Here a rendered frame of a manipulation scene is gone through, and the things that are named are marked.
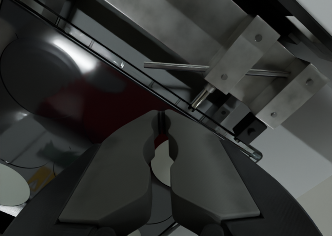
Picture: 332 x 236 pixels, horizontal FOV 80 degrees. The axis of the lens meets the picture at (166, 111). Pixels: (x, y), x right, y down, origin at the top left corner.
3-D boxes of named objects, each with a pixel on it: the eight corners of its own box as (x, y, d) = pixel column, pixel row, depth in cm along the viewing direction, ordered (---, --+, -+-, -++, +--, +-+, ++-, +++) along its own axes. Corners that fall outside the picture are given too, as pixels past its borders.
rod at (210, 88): (193, 110, 26) (194, 115, 25) (185, 104, 26) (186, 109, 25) (217, 83, 25) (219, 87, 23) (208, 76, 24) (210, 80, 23)
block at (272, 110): (265, 119, 28) (274, 131, 25) (247, 106, 27) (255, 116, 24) (314, 73, 24) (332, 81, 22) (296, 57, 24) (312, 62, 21)
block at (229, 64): (221, 87, 26) (227, 96, 23) (200, 71, 25) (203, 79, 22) (269, 32, 23) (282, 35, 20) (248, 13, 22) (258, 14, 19)
